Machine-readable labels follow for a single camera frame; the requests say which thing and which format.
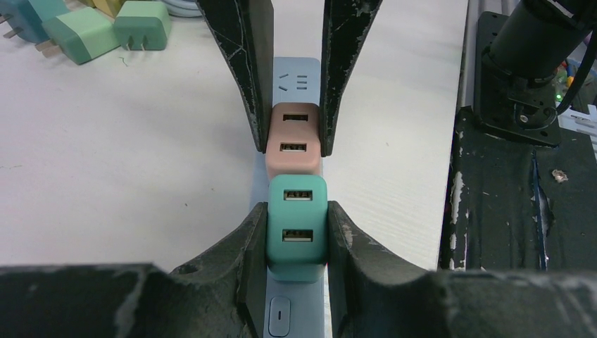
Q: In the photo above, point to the green adapter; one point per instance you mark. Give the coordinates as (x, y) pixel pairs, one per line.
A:
(81, 35)
(143, 26)

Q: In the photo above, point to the light blue power strip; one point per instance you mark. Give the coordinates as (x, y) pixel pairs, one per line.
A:
(292, 309)

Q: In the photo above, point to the teal adapter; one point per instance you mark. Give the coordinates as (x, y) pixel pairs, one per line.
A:
(25, 17)
(296, 241)

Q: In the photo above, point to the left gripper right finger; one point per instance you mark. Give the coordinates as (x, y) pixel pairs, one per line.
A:
(375, 293)

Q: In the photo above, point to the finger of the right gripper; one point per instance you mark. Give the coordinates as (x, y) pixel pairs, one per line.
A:
(346, 24)
(244, 33)

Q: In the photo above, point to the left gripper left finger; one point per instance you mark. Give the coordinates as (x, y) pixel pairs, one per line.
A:
(220, 293)

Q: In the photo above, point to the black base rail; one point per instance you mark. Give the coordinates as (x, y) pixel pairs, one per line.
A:
(511, 205)

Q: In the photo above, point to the pink adapter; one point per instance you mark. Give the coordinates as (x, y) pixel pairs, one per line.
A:
(293, 145)

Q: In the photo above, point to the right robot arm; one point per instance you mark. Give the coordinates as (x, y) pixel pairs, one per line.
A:
(515, 60)

